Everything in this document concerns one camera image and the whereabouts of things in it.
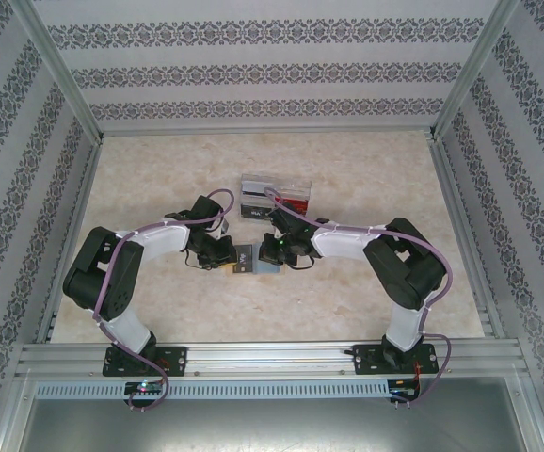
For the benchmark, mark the beige leather card holder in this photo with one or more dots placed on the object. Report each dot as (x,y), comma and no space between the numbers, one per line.
(267,271)

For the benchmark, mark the black card with silver logo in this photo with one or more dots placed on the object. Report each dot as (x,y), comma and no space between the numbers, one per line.
(244,260)

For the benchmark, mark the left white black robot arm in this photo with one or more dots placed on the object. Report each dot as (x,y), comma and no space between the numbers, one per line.
(102,278)

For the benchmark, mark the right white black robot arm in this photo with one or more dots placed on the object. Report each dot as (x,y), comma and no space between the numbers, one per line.
(408,273)

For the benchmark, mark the black credit card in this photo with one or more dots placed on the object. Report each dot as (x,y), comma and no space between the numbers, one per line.
(255,213)

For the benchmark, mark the red VIP card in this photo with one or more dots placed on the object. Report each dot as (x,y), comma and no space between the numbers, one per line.
(295,205)

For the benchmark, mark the clear acrylic card stand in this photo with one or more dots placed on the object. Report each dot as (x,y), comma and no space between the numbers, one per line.
(295,188)

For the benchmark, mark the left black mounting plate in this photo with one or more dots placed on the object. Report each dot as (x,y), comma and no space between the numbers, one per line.
(178,360)

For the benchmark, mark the black mounting plate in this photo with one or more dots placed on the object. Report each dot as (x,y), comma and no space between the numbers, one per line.
(178,360)
(363,360)

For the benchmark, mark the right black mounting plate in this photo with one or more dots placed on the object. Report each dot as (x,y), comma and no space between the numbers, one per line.
(363,360)

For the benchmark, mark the left small circuit board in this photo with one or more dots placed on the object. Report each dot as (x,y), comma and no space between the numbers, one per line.
(145,388)

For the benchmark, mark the small circuit board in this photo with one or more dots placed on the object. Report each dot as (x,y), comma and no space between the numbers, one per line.
(404,391)
(145,388)

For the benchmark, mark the grey metal panel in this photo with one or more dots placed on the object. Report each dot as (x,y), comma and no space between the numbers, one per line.
(272,428)

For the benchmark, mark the right small circuit board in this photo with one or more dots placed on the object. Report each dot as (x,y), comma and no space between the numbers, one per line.
(404,391)

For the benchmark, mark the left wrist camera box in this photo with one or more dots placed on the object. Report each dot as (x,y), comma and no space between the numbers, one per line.
(222,225)

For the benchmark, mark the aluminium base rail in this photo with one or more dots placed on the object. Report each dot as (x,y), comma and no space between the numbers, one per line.
(272,358)

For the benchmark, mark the aluminium side rail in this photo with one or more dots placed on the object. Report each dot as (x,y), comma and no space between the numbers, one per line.
(86,183)
(451,188)

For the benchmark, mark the aluminium frame post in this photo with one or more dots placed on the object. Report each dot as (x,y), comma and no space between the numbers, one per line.
(474,70)
(60,75)

